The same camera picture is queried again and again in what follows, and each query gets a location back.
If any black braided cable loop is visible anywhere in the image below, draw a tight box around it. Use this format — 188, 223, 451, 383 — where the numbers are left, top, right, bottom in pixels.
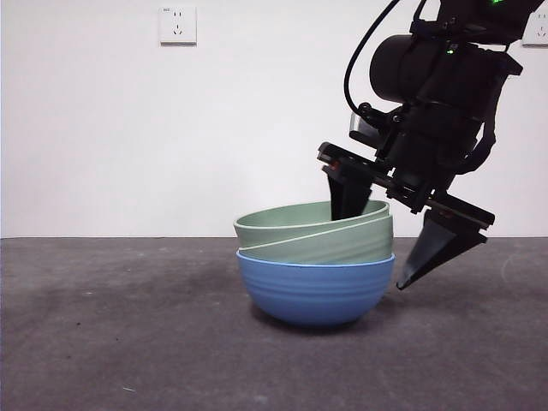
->
464, 122, 497, 175

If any white wall socket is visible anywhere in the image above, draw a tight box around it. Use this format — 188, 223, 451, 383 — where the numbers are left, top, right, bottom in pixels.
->
521, 10, 548, 48
160, 4, 198, 47

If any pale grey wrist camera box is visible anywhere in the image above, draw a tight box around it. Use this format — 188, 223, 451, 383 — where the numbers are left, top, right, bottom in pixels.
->
348, 111, 378, 145

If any pale green ribbed bowl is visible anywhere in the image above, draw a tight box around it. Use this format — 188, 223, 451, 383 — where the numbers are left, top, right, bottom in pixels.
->
233, 200, 392, 250
237, 213, 395, 266

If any blue ribbed bowl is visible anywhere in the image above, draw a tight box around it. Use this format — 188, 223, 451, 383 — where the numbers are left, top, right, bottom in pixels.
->
235, 250, 396, 329

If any thin black cable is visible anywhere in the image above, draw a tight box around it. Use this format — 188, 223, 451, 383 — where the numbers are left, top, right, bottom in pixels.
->
344, 0, 402, 115

